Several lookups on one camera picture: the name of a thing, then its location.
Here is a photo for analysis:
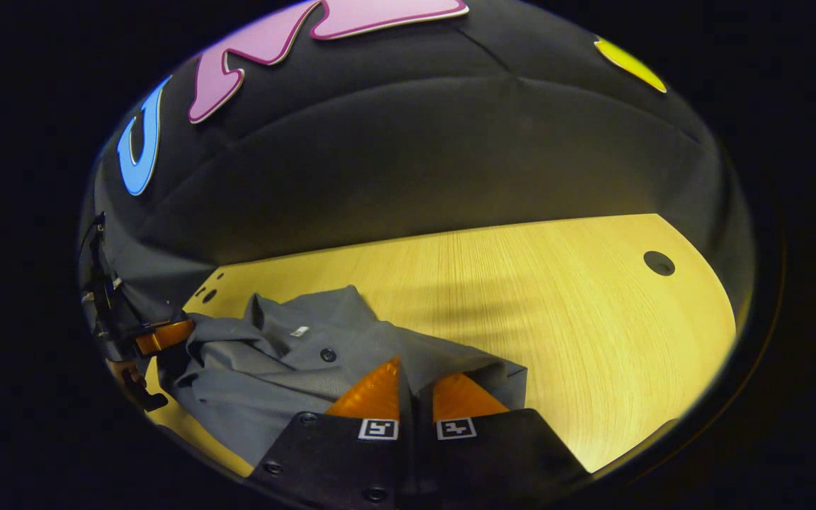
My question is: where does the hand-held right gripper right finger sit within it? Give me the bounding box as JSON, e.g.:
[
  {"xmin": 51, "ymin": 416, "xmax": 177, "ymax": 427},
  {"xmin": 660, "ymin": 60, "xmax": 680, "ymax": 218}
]
[{"xmin": 415, "ymin": 372, "xmax": 591, "ymax": 498}]

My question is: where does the black backdrop cloth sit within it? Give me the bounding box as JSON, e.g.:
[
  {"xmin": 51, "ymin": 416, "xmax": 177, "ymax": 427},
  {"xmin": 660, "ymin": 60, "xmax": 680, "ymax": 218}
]
[{"xmin": 79, "ymin": 0, "xmax": 757, "ymax": 334}]

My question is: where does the grey button shirt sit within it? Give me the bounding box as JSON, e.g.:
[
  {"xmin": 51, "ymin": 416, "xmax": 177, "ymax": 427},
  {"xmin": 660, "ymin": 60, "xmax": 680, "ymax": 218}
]
[{"xmin": 157, "ymin": 285, "xmax": 528, "ymax": 470}]

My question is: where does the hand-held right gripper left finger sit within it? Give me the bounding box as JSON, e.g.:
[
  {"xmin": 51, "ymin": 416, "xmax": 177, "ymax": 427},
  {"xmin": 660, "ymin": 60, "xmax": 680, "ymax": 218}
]
[{"xmin": 249, "ymin": 356, "xmax": 410, "ymax": 508}]

